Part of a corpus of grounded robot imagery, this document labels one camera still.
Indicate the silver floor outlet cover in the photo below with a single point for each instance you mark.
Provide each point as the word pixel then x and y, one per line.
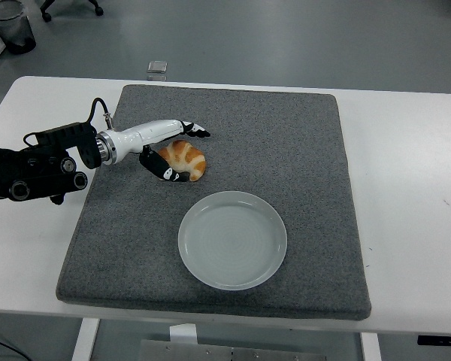
pixel 157 77
pixel 158 66

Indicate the white table leg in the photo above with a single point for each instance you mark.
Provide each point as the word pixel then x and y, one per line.
pixel 370 347
pixel 84 338

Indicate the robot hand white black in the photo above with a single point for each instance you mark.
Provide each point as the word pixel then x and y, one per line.
pixel 146 131

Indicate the pale grey round plate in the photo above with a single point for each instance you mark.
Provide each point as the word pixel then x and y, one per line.
pixel 233 244

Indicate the black table control panel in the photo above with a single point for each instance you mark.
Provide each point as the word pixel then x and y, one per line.
pixel 441 340

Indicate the black trash bin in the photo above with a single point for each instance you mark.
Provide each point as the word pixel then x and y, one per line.
pixel 15 32

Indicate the grey felt mat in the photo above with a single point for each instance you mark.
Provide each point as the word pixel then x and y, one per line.
pixel 248 113

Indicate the golden croissant bread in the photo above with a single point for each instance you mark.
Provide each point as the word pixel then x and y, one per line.
pixel 189 156

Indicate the black office chair base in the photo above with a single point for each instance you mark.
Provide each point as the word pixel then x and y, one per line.
pixel 97 9

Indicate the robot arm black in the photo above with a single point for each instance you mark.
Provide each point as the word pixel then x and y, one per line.
pixel 60 139

